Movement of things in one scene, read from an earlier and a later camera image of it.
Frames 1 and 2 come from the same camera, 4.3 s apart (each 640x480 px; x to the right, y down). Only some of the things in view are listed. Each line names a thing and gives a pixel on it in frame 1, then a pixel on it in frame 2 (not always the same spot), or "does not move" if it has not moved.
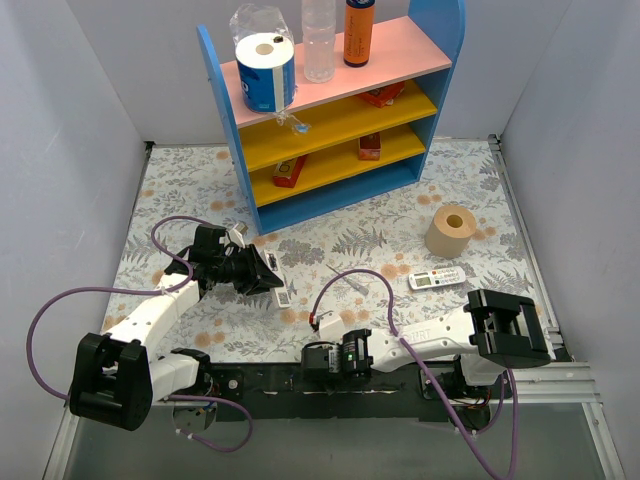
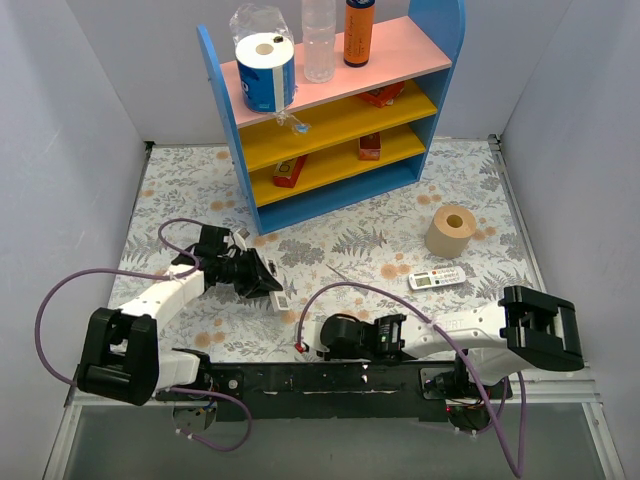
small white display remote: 436,277 does not move
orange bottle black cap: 358,35 does not move
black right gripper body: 306,361 -> 330,335
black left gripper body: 249,270 does not move
